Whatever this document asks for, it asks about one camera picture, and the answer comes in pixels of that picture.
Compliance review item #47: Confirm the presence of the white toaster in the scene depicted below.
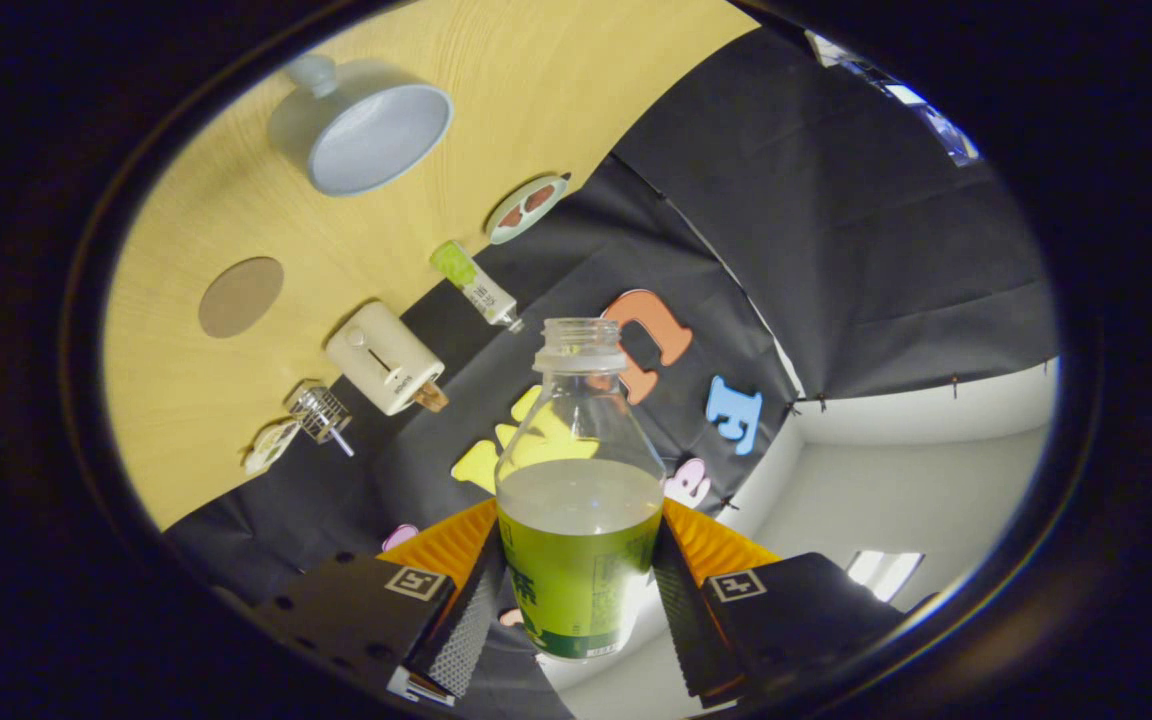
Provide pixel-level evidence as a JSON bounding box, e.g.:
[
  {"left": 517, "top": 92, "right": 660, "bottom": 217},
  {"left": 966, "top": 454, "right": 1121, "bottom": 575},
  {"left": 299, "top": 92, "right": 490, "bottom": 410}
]
[{"left": 325, "top": 301, "right": 446, "bottom": 417}]

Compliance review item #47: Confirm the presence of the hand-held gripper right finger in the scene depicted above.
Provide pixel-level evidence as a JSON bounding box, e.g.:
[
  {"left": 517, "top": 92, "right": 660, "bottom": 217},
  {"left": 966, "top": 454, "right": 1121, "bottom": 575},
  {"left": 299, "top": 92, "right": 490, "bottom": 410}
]
[{"left": 651, "top": 497, "right": 907, "bottom": 706}]

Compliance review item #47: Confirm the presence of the small green and white bottle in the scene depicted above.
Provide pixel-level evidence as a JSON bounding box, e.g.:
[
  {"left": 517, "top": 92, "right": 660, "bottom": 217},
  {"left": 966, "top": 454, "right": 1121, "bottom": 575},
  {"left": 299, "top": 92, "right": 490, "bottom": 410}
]
[{"left": 429, "top": 239, "right": 525, "bottom": 334}]

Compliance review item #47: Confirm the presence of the wooden table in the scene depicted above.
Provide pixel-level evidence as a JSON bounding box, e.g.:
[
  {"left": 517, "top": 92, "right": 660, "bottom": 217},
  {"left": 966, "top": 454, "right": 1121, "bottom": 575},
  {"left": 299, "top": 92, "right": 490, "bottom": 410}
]
[{"left": 101, "top": 0, "right": 762, "bottom": 531}]

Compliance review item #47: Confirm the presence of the green label juice bottle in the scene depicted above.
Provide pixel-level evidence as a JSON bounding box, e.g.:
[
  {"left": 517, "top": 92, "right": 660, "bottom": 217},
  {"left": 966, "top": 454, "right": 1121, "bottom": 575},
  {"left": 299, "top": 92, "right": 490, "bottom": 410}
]
[{"left": 494, "top": 317, "right": 668, "bottom": 661}]

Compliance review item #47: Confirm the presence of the metal wire holder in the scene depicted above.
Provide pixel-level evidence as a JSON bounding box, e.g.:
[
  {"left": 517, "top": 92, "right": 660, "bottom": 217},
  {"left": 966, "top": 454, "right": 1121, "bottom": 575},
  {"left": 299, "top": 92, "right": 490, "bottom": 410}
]
[{"left": 288, "top": 383, "right": 353, "bottom": 445}]

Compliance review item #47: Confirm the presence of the ceiling light panel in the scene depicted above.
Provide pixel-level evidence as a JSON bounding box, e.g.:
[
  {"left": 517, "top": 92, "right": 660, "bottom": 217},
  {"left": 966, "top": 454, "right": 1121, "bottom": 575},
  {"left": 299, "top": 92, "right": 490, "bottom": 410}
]
[{"left": 846, "top": 549, "right": 925, "bottom": 604}]

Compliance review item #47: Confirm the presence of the pale green plate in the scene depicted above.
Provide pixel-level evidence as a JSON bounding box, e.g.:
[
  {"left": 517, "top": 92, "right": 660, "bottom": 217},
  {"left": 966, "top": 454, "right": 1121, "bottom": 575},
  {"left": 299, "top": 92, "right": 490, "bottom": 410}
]
[{"left": 485, "top": 172, "right": 573, "bottom": 246}]

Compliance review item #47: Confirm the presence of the white cup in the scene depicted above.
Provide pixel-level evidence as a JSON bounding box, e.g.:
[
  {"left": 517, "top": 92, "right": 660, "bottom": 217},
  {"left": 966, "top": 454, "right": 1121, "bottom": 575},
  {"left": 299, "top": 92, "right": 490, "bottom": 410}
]
[{"left": 268, "top": 54, "right": 455, "bottom": 198}]

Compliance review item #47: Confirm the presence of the round brown coaster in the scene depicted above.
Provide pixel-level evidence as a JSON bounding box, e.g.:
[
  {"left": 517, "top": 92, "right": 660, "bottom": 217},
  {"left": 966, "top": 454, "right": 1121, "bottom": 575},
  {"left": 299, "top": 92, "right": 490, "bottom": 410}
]
[{"left": 198, "top": 256, "right": 286, "bottom": 340}]

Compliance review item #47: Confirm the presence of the white divided tray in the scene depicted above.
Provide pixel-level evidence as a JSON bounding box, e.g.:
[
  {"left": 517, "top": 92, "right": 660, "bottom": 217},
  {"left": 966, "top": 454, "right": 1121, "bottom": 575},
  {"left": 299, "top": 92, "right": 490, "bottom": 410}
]
[{"left": 242, "top": 420, "right": 303, "bottom": 476}]

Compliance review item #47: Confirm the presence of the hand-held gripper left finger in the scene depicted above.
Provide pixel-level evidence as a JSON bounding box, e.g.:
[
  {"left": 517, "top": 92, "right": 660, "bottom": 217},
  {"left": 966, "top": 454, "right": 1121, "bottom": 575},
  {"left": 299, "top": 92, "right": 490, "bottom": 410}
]
[{"left": 254, "top": 497, "right": 507, "bottom": 709}]

